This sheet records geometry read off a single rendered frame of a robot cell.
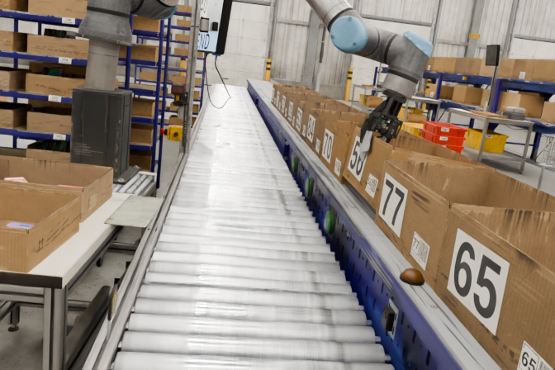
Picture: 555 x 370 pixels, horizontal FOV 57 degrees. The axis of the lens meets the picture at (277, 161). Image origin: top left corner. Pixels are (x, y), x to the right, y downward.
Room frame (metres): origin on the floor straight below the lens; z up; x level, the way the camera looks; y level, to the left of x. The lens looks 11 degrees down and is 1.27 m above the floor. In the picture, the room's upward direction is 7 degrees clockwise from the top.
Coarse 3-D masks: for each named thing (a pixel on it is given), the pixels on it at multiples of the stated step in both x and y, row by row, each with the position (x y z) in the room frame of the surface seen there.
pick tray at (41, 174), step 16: (0, 160) 1.61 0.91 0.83; (16, 160) 1.62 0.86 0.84; (32, 160) 1.62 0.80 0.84; (48, 160) 1.62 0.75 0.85; (0, 176) 1.61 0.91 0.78; (16, 176) 1.62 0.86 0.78; (32, 176) 1.62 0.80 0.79; (48, 176) 1.62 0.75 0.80; (64, 176) 1.63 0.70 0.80; (80, 176) 1.63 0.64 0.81; (96, 176) 1.63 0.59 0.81; (112, 176) 1.62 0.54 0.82; (64, 192) 1.35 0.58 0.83; (80, 192) 1.35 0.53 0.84; (96, 192) 1.46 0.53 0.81; (80, 208) 1.35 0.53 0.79; (96, 208) 1.47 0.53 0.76
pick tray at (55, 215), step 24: (0, 192) 1.29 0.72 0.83; (24, 192) 1.29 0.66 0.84; (48, 192) 1.29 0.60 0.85; (0, 216) 1.29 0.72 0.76; (24, 216) 1.29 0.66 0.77; (48, 216) 1.10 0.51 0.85; (72, 216) 1.24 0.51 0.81; (0, 240) 1.01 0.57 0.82; (24, 240) 1.01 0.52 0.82; (48, 240) 1.11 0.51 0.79; (0, 264) 1.01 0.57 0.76; (24, 264) 1.01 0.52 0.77
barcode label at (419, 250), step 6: (414, 234) 0.99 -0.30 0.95; (414, 240) 0.99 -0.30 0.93; (420, 240) 0.96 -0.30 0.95; (414, 246) 0.98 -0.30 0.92; (420, 246) 0.95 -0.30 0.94; (426, 246) 0.93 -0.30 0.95; (414, 252) 0.98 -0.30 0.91; (420, 252) 0.95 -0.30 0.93; (426, 252) 0.92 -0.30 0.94; (414, 258) 0.97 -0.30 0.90; (420, 258) 0.94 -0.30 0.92; (426, 258) 0.92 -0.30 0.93; (420, 264) 0.94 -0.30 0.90
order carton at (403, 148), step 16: (352, 144) 1.63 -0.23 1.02; (384, 144) 1.33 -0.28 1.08; (400, 144) 1.67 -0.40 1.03; (416, 144) 1.67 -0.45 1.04; (432, 144) 1.68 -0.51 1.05; (368, 160) 1.42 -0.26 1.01; (416, 160) 1.27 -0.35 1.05; (432, 160) 1.28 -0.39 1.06; (448, 160) 1.28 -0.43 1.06; (464, 160) 1.48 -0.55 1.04; (352, 176) 1.53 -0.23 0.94; (368, 176) 1.38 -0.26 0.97
